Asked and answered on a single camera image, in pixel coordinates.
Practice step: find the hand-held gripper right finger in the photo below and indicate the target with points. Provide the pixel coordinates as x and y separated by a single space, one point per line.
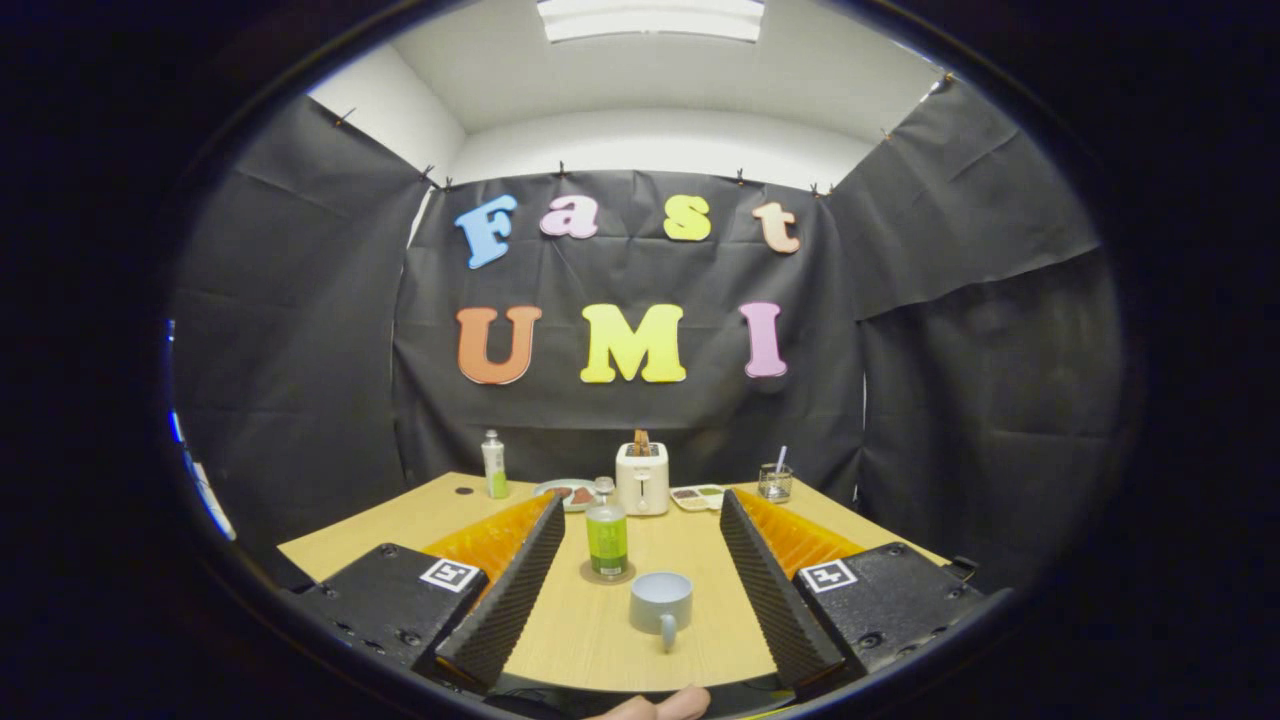
770 590

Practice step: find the pale green plate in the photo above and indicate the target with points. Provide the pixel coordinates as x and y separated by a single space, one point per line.
548 489

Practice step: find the pale grey cup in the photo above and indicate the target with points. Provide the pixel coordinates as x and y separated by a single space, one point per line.
658 605

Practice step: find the black backdrop cloth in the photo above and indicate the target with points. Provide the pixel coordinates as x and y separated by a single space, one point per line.
640 420

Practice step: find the clear glass tumbler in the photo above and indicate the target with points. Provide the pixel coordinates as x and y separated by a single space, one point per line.
775 487

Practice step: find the large ceiling light panel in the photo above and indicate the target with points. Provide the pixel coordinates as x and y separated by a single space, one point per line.
650 18

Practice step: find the clear green juice bottle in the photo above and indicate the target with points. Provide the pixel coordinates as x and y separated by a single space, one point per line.
607 540

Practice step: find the wooden table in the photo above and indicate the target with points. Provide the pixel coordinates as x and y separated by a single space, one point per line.
590 640

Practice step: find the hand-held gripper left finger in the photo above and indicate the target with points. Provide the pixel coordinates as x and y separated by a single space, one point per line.
510 600

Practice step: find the white divided snack tray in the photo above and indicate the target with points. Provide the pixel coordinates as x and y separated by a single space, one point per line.
697 497

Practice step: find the brown toast slice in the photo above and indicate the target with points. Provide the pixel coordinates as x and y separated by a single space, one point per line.
641 442

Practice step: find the small white green bottle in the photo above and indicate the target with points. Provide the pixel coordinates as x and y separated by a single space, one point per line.
494 470

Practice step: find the small ceiling light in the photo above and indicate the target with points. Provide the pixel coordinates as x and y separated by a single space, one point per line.
938 85

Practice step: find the round brown coaster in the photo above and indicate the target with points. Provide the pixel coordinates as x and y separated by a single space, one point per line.
632 573

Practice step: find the white toaster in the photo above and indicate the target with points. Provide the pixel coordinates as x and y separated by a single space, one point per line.
642 485

